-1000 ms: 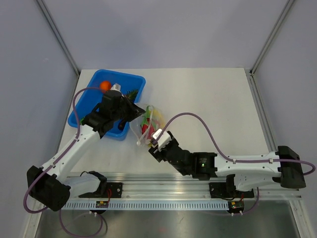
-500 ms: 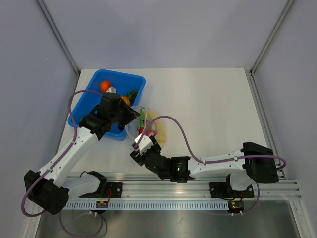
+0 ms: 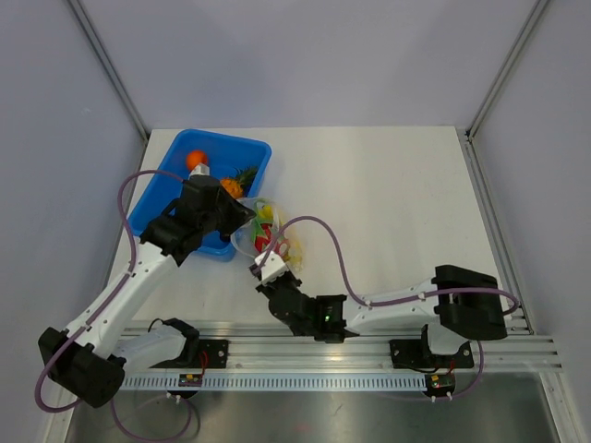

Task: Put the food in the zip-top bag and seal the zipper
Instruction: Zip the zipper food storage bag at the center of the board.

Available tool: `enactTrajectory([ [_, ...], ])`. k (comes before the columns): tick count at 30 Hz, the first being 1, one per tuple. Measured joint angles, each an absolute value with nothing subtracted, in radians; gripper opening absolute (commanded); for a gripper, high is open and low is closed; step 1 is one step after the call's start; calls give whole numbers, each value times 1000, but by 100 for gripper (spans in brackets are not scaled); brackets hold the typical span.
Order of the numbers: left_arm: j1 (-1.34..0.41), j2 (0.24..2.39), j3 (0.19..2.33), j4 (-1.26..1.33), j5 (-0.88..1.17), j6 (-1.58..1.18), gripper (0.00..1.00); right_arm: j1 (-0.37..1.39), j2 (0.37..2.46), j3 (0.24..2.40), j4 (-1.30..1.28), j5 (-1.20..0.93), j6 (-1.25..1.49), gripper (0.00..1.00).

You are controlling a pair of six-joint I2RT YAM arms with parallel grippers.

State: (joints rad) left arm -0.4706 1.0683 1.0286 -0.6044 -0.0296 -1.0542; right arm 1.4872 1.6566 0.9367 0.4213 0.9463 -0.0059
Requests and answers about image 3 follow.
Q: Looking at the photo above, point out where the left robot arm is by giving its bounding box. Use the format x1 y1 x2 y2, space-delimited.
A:
34 175 255 413

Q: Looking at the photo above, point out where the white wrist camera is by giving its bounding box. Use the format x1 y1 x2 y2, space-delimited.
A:
250 251 290 285
189 162 211 177

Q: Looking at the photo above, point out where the orange toy pineapple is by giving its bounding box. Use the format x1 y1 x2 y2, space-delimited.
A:
221 166 259 198

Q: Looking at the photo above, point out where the white slotted cable duct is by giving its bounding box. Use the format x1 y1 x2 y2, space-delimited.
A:
121 372 427 392

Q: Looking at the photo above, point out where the yellow toy banana bunch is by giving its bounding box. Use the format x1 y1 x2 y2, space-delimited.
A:
256 202 306 271

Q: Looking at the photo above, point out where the toy orange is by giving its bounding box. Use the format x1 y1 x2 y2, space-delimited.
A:
186 150 209 171

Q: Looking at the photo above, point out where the aluminium mounting rail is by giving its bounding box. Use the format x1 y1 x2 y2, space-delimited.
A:
123 294 563 373

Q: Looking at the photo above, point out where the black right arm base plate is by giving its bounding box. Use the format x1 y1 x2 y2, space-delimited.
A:
389 339 475 373

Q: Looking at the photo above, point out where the pink toy dragon fruit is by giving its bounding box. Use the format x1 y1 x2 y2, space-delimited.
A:
251 221 289 256

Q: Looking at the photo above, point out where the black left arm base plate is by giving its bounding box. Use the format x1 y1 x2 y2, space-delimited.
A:
152 339 230 369

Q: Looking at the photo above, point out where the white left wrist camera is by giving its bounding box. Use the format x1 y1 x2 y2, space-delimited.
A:
189 162 211 177

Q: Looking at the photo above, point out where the blue plastic bin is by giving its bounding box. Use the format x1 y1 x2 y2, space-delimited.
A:
128 129 271 266

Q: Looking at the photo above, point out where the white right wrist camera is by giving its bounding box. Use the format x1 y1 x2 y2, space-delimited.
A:
250 251 290 285

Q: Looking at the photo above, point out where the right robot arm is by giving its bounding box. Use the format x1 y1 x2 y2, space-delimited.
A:
255 263 513 365

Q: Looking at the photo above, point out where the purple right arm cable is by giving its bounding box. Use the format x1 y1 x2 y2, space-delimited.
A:
253 215 521 402

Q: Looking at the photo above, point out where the clear dotted zip top bag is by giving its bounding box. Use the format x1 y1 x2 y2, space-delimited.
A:
231 198 304 273

